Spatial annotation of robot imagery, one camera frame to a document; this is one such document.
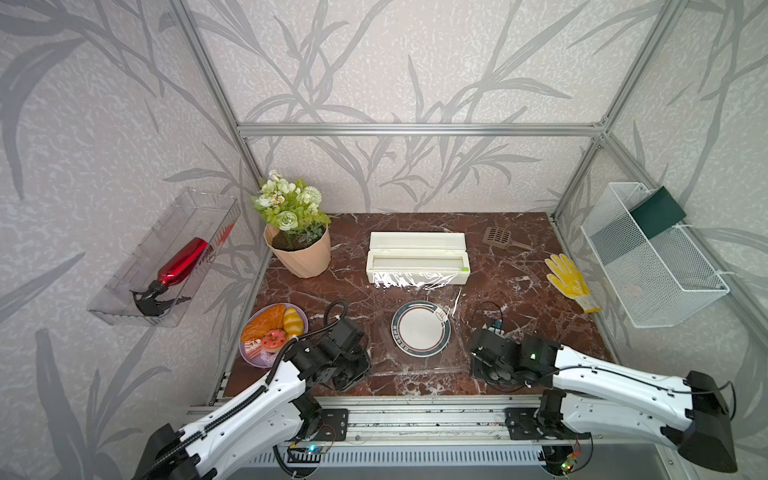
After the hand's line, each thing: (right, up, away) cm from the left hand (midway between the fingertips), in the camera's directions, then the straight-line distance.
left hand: (376, 372), depth 76 cm
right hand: (+24, +1, 0) cm, 24 cm away
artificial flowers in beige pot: (-23, +37, +7) cm, 45 cm away
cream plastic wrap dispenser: (+15, +29, +19) cm, 37 cm away
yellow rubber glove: (+65, +20, +25) cm, 73 cm away
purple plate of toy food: (-32, +8, +9) cm, 35 cm away
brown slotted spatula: (+44, +35, +35) cm, 67 cm away
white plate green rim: (+13, +7, +13) cm, 20 cm away
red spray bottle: (-41, +29, -13) cm, 52 cm away
